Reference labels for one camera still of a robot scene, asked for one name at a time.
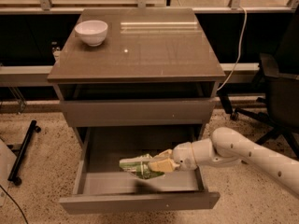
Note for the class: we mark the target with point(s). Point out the green jalapeno chip bag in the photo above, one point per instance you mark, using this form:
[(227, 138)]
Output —
[(139, 167)]

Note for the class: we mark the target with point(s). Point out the black wheeled stand base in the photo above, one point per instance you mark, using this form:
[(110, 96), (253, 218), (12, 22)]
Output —
[(13, 176)]

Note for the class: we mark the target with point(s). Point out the closed grey top drawer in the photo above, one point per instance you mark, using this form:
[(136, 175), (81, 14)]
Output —
[(137, 112)]

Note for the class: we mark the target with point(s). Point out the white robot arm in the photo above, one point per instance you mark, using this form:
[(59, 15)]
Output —
[(227, 147)]

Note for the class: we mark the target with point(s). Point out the grey drawer cabinet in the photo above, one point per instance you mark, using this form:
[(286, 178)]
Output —
[(149, 54)]

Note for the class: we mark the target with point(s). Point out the black office chair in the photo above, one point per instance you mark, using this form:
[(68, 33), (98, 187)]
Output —
[(280, 73)]

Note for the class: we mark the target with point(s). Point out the white ceramic bowl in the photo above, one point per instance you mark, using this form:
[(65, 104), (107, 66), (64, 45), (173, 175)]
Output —
[(92, 33)]

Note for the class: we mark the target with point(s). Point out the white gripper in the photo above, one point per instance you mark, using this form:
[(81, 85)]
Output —
[(183, 156)]

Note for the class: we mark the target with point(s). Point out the open grey middle drawer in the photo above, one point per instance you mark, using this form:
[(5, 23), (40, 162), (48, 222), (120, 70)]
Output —
[(101, 186)]

